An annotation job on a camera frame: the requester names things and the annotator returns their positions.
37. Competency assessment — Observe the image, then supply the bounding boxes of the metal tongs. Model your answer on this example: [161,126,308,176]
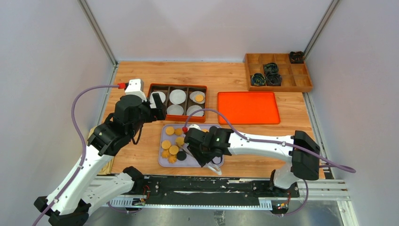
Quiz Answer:
[183,148,222,176]

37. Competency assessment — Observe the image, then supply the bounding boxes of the orange cookie box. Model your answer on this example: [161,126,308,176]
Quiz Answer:
[148,83,207,123]

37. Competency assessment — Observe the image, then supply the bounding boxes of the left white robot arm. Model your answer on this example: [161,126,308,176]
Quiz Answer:
[34,79,166,226]

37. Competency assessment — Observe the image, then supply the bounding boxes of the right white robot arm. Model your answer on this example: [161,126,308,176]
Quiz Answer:
[183,125,320,197]

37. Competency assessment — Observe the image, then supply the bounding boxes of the white paper cup liner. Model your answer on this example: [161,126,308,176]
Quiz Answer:
[169,89,186,105]
[150,91,166,104]
[167,105,184,115]
[190,91,206,104]
[186,105,204,117]

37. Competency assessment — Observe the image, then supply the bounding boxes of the black sandwich cookie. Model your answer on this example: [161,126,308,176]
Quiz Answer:
[176,151,187,161]

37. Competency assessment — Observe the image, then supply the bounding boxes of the swirl butter cookie top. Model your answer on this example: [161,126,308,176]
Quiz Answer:
[174,128,184,136]

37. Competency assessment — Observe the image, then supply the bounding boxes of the swirl butter cookie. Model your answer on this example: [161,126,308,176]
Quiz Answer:
[161,150,170,158]
[174,128,184,136]
[168,155,177,164]

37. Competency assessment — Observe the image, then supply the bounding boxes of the lavender cookie tray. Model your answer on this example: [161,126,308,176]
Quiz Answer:
[158,124,224,168]

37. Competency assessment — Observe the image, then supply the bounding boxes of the orange box lid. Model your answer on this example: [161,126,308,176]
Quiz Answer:
[217,91,281,125]

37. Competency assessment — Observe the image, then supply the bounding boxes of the yellow cloth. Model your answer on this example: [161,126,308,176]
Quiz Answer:
[85,127,114,175]

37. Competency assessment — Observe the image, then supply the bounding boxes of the black coiled item left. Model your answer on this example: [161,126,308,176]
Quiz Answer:
[250,73,266,87]

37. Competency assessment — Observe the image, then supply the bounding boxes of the black coiled item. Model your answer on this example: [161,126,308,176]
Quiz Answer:
[250,73,266,87]
[263,63,279,75]
[265,73,282,86]

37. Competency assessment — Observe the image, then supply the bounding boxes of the wooden compartment organizer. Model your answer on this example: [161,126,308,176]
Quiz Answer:
[244,53,313,93]

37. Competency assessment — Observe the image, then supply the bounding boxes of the black coiled item right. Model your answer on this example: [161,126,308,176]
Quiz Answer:
[265,73,282,86]

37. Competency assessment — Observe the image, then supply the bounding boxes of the black coiled item top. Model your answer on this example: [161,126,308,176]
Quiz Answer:
[263,63,279,75]

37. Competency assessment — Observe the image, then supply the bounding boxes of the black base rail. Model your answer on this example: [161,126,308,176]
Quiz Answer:
[93,174,351,211]

